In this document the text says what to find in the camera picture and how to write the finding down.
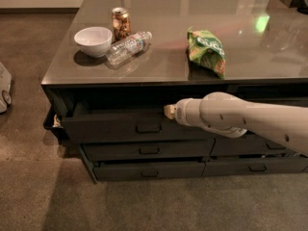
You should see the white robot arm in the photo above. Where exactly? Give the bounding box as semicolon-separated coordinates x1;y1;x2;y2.
164;92;308;155

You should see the green chip bag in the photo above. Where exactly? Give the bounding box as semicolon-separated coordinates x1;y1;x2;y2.
187;28;226;79

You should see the clear plastic water bottle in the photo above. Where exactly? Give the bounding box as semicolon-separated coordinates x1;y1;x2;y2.
105;32;152;65

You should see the white ceramic bowl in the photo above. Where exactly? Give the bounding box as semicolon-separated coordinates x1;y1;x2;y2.
74;27;113;58

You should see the orange soda can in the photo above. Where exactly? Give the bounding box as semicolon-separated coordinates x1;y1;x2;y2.
112;7;131;41

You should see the black bin beside cabinet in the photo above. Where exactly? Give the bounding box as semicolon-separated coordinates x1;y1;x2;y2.
43;108;67;141

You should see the dark drawer cabinet frame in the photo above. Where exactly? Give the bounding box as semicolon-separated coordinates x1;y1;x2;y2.
42;0;308;181

